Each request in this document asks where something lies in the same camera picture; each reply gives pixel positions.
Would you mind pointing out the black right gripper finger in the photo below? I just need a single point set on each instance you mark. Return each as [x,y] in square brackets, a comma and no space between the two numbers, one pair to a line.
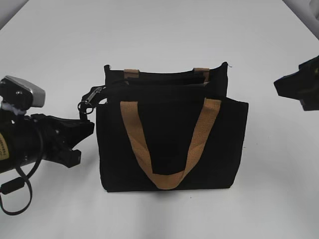
[302,85]

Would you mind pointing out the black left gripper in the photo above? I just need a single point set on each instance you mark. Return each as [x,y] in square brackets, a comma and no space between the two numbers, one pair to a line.
[39,137]

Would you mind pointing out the silver zipper pull with ring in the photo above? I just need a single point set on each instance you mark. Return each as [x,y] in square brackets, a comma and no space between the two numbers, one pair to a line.
[88,101]

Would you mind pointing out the black canvas tote bag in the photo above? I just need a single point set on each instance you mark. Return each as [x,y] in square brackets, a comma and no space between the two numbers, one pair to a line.
[169,131]

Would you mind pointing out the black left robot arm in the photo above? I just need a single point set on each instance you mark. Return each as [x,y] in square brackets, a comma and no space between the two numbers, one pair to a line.
[5,112]

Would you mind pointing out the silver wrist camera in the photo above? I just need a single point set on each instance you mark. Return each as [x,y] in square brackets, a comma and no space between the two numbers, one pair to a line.
[21,93]

